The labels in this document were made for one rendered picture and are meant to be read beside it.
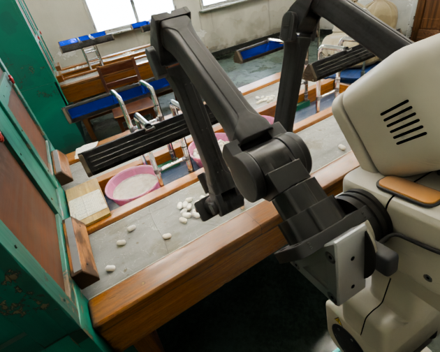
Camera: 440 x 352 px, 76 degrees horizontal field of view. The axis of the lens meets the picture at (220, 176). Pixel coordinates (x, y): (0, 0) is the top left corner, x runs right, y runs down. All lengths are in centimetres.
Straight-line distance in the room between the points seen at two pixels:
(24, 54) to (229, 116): 324
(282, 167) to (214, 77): 20
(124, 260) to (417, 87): 95
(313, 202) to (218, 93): 23
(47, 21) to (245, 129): 559
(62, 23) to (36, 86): 245
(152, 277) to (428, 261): 74
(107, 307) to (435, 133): 87
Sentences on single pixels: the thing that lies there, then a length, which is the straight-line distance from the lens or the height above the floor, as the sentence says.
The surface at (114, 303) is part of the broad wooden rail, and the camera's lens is 95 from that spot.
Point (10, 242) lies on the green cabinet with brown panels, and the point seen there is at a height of 114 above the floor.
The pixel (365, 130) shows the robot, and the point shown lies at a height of 128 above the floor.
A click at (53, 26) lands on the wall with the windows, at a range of 593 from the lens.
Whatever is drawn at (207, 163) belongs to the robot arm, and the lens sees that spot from 67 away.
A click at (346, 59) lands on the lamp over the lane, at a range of 147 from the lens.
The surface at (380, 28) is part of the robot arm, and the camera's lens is 76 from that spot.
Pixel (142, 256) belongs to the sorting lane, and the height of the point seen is 74.
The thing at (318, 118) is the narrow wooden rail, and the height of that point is 76.
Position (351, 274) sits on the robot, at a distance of 40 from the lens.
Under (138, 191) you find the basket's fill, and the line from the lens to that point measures 136.
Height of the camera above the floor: 149
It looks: 36 degrees down
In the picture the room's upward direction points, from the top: 12 degrees counter-clockwise
